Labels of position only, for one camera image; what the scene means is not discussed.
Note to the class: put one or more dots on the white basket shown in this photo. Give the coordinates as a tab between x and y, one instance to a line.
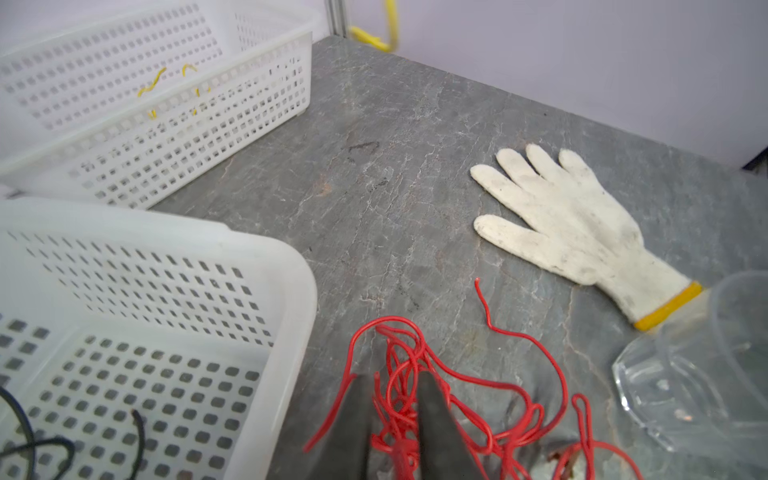
162	347
126	110

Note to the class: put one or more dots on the white basket centre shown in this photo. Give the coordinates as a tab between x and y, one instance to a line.
162	347

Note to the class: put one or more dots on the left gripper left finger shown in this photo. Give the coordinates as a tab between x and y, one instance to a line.
346	445

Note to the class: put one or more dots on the clear plastic cup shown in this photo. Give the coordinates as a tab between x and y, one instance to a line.
697	383

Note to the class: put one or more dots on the white basket back right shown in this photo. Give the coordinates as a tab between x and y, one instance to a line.
126	110

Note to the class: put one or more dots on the aluminium frame rails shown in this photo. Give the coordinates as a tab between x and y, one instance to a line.
337	17

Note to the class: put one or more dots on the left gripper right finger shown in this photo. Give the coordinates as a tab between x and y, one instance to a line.
443	452

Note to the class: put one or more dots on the white work glove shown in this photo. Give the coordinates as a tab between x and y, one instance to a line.
573	227

